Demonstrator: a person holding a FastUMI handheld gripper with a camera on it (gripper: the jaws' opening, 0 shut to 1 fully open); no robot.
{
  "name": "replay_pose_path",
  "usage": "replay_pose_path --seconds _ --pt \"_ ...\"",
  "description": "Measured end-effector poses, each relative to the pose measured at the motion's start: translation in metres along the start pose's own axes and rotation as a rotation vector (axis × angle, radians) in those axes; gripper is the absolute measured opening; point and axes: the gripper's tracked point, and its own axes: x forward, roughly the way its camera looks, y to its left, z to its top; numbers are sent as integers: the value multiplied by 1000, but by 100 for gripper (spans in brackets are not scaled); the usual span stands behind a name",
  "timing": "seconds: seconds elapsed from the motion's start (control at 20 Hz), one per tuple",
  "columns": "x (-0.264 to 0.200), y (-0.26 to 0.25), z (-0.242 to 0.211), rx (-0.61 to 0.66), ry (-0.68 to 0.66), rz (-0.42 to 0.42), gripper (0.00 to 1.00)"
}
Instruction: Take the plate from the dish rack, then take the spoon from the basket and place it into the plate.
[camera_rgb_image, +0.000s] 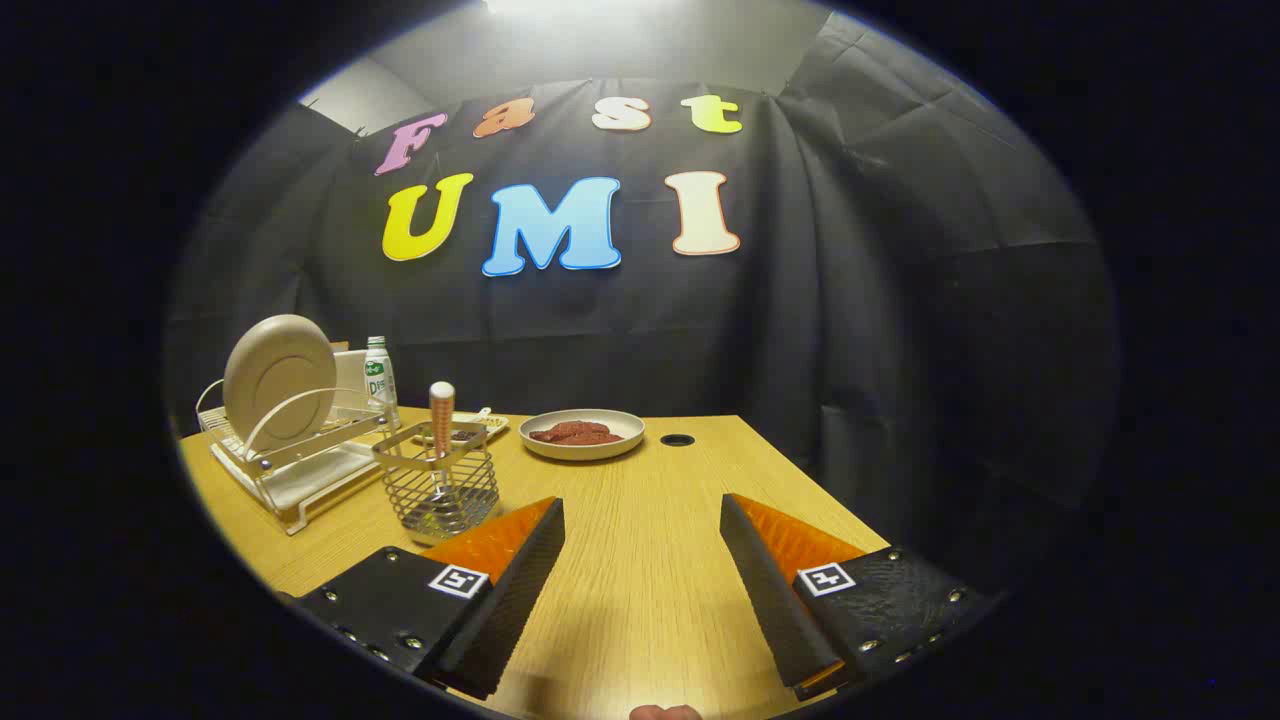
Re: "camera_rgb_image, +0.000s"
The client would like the beige round plate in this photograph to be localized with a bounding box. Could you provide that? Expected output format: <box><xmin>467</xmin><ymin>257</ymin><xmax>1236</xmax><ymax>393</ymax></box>
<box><xmin>223</xmin><ymin>314</ymin><xmax>338</xmax><ymax>453</ymax></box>

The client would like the white bottle with green label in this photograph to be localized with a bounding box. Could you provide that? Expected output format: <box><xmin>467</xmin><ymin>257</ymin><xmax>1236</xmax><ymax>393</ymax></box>
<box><xmin>364</xmin><ymin>336</ymin><xmax>401</xmax><ymax>431</ymax></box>

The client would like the beige dish with meat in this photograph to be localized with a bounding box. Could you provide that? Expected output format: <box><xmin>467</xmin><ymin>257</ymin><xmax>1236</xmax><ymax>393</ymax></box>
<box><xmin>519</xmin><ymin>409</ymin><xmax>647</xmax><ymax>462</ymax></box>

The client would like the black backdrop cloth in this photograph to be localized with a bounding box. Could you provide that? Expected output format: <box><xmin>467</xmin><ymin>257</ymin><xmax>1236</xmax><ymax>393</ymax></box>
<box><xmin>165</xmin><ymin>10</ymin><xmax>1119</xmax><ymax>591</ymax></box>

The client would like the white wire dish rack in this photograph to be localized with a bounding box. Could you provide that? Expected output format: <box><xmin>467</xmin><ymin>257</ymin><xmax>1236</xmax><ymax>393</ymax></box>
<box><xmin>196</xmin><ymin>350</ymin><xmax>401</xmax><ymax>536</ymax></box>

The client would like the spoon with red checked handle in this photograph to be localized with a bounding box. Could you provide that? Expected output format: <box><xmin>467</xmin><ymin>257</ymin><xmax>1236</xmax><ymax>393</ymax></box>
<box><xmin>430</xmin><ymin>381</ymin><xmax>456</xmax><ymax>501</ymax></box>

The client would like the white divided snack tray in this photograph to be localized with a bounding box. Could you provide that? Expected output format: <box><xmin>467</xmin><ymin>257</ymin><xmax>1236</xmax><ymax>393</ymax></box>
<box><xmin>415</xmin><ymin>407</ymin><xmax>509</xmax><ymax>446</ymax></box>

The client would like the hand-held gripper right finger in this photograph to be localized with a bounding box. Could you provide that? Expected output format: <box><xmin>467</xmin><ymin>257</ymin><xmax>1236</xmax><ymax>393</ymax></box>
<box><xmin>719</xmin><ymin>492</ymin><xmax>993</xmax><ymax>702</ymax></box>

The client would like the metal wire basket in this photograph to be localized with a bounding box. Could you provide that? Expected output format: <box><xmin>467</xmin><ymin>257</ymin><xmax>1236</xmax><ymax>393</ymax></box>
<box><xmin>372</xmin><ymin>420</ymin><xmax>501</xmax><ymax>546</ymax></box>

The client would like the white ribbed drip tray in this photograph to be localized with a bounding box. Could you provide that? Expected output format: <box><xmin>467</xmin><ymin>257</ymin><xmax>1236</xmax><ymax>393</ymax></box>
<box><xmin>262</xmin><ymin>440</ymin><xmax>383</xmax><ymax>513</ymax></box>

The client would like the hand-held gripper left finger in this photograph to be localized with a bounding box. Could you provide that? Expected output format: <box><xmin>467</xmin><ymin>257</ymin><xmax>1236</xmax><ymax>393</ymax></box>
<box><xmin>290</xmin><ymin>497</ymin><xmax>567</xmax><ymax>701</ymax></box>

